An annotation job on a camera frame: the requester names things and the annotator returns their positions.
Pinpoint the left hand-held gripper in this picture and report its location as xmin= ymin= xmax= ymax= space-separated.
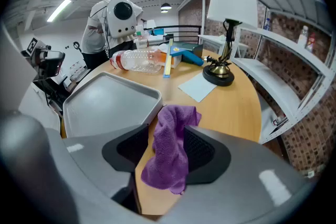
xmin=20 ymin=37 xmax=66 ymax=81

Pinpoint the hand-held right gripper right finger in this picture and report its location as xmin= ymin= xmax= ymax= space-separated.
xmin=157 ymin=125 xmax=313 ymax=224

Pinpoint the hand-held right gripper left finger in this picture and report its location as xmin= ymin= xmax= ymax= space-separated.
xmin=62 ymin=124 xmax=150 ymax=215

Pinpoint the purple cloth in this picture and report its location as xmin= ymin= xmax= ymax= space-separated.
xmin=141 ymin=104 xmax=202 ymax=195

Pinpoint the grey tray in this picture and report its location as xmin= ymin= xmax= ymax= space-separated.
xmin=62 ymin=71 xmax=163 ymax=138

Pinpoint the ceiling tube light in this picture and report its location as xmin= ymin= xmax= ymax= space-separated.
xmin=47 ymin=0 xmax=72 ymax=23

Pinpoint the white paper sheet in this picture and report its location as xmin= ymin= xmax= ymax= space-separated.
xmin=177 ymin=72 xmax=218 ymax=103

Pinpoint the clear plastic bottle red label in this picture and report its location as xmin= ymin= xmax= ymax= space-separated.
xmin=109 ymin=49 xmax=163 ymax=74

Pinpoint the small clear bottle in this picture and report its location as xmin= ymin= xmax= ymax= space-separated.
xmin=135 ymin=25 xmax=150 ymax=49

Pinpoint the blue and yellow ruler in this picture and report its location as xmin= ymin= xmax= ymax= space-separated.
xmin=162 ymin=38 xmax=174 ymax=79

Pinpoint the blue plastic tool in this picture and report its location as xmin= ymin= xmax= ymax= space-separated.
xmin=169 ymin=46 xmax=205 ymax=67

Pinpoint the orange and white box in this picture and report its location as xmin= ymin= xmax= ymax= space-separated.
xmin=157 ymin=48 xmax=182 ymax=69

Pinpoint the white metal shelf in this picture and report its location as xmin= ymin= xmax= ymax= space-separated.
xmin=230 ymin=0 xmax=336 ymax=145

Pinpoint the dark green box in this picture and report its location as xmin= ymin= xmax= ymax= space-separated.
xmin=172 ymin=41 xmax=204 ymax=58

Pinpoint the white background desk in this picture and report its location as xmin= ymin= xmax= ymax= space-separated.
xmin=146 ymin=26 xmax=171 ymax=45

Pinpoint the black metal railing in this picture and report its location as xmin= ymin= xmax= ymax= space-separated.
xmin=143 ymin=25 xmax=202 ymax=45

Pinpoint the clear bottle on shelf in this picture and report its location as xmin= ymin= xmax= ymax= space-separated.
xmin=298 ymin=25 xmax=309 ymax=48

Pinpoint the red bottle on shelf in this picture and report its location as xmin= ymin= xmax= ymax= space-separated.
xmin=306 ymin=33 xmax=316 ymax=53

